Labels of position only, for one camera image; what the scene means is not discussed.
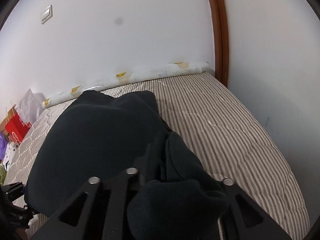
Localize white plastic bag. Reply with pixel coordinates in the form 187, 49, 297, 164
15, 89, 45, 125

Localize brown wooden door frame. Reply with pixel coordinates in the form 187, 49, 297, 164
208, 0, 229, 87

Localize white black spotted cloth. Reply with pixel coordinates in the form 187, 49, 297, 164
2, 143, 19, 171

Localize striped quilted mattress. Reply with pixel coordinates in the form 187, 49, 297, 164
3, 71, 311, 240

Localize purple bag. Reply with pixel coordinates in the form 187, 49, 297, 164
0, 132, 8, 161

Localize white rolled paper yellow marks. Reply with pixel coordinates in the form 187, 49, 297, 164
42, 61, 209, 109

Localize brown paper bag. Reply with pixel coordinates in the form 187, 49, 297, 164
0, 105, 16, 131

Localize black sweatshirt white lettering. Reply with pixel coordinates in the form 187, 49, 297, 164
24, 90, 228, 239

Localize white wall switch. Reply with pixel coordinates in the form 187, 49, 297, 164
41, 5, 53, 24

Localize red shopping bag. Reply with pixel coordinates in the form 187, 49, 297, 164
5, 113, 31, 144

